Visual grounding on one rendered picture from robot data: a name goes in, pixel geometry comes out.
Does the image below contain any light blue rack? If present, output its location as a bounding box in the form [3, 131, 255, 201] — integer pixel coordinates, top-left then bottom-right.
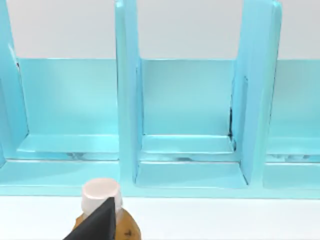
[0, 0, 320, 200]

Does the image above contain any brown bottle with white cap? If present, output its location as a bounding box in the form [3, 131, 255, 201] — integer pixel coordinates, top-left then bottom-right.
[71, 177, 142, 240]

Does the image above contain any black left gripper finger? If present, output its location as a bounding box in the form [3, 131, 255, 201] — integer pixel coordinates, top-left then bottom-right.
[62, 196, 116, 240]

